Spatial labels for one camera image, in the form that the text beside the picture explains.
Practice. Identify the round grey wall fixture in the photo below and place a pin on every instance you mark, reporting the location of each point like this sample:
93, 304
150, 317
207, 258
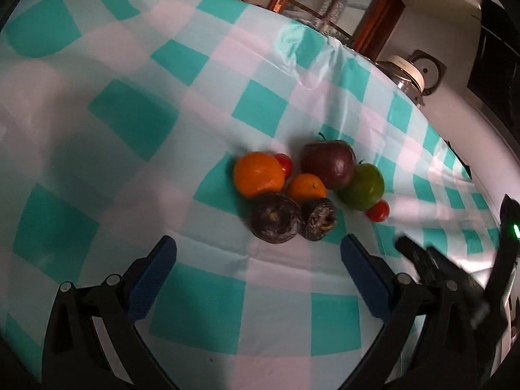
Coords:
430, 69

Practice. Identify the teal checkered tablecloth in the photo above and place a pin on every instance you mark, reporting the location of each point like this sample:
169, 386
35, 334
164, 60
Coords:
122, 130

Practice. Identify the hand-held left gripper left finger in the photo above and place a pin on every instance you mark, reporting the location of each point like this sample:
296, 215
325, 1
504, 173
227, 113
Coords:
156, 270

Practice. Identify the wooden glass door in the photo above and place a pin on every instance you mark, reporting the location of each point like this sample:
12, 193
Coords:
378, 20

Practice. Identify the dark red apple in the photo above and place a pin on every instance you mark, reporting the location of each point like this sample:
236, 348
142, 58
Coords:
328, 162

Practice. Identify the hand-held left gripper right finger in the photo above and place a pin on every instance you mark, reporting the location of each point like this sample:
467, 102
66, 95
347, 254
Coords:
363, 272

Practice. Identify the green apple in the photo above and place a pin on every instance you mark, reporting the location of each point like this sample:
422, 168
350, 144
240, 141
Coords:
363, 187

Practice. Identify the large dark wrinkled fruit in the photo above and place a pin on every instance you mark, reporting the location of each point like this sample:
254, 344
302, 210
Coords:
276, 218

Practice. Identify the small dark wrinkled fruit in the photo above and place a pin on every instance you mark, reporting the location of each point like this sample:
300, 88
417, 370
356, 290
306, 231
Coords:
321, 219

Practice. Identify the large orange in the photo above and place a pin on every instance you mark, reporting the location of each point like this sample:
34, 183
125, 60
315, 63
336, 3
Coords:
258, 175

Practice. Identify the red cherry tomato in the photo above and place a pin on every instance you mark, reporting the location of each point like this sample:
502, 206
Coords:
285, 164
378, 210

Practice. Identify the small orange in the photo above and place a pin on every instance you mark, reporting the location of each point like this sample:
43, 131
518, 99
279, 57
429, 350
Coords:
306, 189

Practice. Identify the white lidded metal pot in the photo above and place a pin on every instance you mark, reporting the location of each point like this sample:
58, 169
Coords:
404, 75

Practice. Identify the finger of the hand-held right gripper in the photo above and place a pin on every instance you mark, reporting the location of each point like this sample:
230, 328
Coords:
414, 258
459, 276

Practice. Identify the black appliance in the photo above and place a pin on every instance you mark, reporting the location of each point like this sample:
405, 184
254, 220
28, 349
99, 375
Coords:
491, 61

